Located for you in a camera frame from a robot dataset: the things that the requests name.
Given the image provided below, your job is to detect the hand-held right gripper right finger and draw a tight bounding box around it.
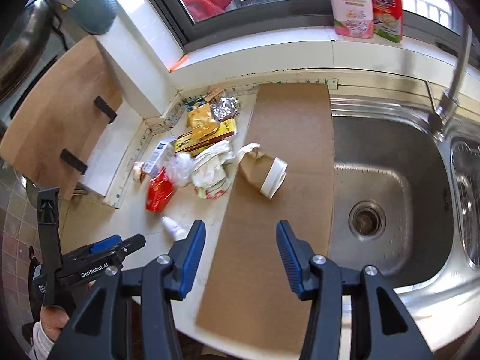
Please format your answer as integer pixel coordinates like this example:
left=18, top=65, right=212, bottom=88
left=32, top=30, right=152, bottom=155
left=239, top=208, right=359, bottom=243
left=276, top=220, right=436, bottom=360

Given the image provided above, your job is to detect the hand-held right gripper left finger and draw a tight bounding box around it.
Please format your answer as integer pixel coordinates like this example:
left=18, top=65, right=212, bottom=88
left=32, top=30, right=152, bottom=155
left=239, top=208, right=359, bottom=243
left=47, top=220, right=206, bottom=360

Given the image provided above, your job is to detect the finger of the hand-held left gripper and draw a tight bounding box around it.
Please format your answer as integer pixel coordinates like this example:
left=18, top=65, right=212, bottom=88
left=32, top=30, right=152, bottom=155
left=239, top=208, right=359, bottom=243
left=89, top=235, right=123, bottom=254
left=111, top=233, right=146, bottom=261

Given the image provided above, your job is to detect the small white bottle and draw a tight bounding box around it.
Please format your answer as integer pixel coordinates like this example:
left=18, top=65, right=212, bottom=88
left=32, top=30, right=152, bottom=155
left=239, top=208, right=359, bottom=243
left=161, top=215, right=187, bottom=241

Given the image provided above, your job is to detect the red snack packet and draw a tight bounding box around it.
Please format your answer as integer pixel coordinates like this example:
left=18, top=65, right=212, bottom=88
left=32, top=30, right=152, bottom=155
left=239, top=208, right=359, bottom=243
left=145, top=167, right=178, bottom=214

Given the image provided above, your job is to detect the white wrapper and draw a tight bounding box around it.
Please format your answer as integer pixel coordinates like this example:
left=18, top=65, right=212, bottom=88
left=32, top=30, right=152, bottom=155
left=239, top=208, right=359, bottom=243
left=191, top=140, right=235, bottom=199

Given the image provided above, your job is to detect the clear plastic bag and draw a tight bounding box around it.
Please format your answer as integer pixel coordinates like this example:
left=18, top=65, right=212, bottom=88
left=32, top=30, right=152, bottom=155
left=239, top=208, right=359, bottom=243
left=165, top=152, right=196, bottom=187

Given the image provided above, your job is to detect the white milk carton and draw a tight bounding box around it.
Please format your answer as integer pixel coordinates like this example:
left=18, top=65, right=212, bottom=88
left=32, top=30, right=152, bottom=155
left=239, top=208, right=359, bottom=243
left=143, top=137, right=178, bottom=176

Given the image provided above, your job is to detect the crushed brown paper cup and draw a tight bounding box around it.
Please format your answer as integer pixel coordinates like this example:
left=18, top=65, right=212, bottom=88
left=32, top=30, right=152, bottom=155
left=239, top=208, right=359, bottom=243
left=237, top=145, right=289, bottom=200

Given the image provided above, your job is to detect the yellow and red box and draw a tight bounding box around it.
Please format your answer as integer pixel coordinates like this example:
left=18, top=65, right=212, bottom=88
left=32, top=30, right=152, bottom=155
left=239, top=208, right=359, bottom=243
left=175, top=118, right=238, bottom=157

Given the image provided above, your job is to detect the yellow snack packet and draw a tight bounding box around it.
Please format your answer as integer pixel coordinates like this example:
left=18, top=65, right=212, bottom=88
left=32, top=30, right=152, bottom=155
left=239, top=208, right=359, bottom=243
left=186, top=104, right=220, bottom=130

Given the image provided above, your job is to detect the silver foil wrapper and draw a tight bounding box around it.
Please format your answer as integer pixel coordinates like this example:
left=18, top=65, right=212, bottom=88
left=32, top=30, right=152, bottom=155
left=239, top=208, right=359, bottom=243
left=211, top=97, right=241, bottom=122

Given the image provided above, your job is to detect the person's left hand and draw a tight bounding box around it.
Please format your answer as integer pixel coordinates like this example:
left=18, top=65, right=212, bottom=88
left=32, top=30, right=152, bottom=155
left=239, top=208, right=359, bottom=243
left=40, top=305, right=70, bottom=333

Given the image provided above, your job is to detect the wooden cutting board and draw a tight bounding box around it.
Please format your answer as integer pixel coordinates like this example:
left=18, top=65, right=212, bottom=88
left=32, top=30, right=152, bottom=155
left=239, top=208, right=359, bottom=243
left=0, top=34, right=124, bottom=201

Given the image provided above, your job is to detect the brown cardboard sheet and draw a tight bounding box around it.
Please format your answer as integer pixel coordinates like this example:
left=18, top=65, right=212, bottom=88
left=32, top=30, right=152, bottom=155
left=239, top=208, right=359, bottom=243
left=195, top=83, right=335, bottom=359

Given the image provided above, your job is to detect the black cutting board rack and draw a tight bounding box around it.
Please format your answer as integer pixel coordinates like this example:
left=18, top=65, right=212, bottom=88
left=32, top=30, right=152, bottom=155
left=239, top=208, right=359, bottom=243
left=60, top=95, right=119, bottom=176

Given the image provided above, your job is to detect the stainless steel sink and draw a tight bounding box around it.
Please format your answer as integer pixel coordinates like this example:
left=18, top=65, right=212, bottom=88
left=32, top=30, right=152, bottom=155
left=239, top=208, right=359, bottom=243
left=325, top=94, right=480, bottom=346

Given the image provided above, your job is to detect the steel strainer basket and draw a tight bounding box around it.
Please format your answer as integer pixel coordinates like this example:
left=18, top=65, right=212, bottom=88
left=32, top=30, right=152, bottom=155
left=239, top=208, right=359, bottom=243
left=450, top=140, right=480, bottom=259

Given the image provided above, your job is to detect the steel pot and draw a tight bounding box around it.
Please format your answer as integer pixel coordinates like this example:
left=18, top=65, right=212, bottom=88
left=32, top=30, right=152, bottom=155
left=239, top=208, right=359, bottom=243
left=0, top=0, right=68, bottom=102

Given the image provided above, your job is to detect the grey framed window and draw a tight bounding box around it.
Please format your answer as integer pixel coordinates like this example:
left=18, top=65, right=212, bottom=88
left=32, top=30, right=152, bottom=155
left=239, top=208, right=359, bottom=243
left=129, top=0, right=462, bottom=51

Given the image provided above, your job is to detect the teal utensil holder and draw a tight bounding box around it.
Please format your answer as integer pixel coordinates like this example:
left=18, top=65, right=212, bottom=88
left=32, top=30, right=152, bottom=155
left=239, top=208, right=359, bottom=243
left=68, top=0, right=117, bottom=36

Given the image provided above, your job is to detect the steel faucet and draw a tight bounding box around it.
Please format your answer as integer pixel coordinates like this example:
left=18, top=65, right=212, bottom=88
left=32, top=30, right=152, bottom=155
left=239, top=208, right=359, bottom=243
left=427, top=7, right=477, bottom=142

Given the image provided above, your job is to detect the pink detergent bottle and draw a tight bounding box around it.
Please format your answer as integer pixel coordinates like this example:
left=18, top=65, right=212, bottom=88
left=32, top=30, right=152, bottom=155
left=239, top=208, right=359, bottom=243
left=325, top=0, right=376, bottom=40

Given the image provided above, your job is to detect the red spray bottle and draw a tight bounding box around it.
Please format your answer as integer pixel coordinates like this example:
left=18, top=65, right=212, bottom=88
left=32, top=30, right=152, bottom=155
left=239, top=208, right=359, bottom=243
left=369, top=0, right=404, bottom=44

